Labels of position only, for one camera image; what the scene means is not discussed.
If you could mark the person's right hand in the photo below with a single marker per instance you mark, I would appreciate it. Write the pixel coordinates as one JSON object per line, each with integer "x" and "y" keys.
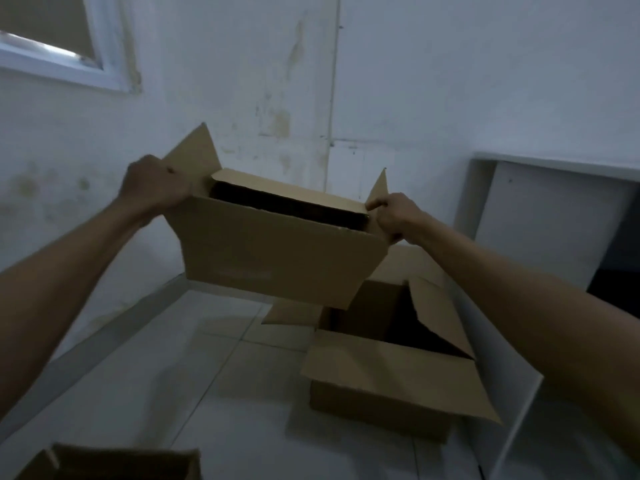
{"x": 400, "y": 214}

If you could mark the person's left fingers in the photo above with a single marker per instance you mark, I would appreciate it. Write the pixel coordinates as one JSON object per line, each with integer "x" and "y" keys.
{"x": 172, "y": 182}

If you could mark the small cardboard box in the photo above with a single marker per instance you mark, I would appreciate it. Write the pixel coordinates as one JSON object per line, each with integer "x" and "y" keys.
{"x": 280, "y": 244}

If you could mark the person's left forearm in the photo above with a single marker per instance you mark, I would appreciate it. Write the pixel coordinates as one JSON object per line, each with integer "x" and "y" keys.
{"x": 60, "y": 294}

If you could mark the cardboard box with dark inside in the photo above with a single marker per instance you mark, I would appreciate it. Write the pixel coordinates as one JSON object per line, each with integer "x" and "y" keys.
{"x": 110, "y": 464}

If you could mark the large open cardboard box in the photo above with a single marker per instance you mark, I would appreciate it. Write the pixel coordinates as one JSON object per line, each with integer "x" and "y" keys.
{"x": 395, "y": 364}

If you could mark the person's right forearm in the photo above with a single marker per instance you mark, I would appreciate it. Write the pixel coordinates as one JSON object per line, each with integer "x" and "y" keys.
{"x": 540, "y": 324}

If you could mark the person's left hand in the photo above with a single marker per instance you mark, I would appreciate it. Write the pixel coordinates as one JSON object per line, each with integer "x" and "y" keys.
{"x": 150, "y": 184}

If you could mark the white window frame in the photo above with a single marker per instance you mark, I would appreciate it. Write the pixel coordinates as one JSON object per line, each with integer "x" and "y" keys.
{"x": 65, "y": 44}

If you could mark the person's right thumb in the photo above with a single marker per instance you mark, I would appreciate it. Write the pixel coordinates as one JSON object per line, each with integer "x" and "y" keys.
{"x": 384, "y": 228}

